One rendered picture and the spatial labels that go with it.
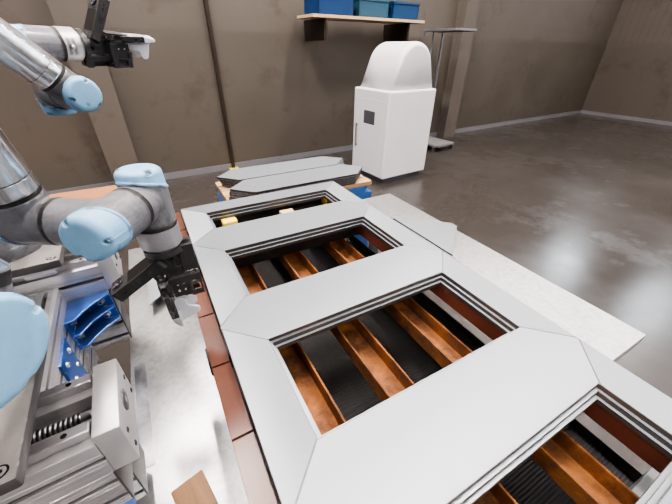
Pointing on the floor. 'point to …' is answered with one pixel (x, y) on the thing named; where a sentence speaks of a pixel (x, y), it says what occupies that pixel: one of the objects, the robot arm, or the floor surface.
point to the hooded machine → (394, 112)
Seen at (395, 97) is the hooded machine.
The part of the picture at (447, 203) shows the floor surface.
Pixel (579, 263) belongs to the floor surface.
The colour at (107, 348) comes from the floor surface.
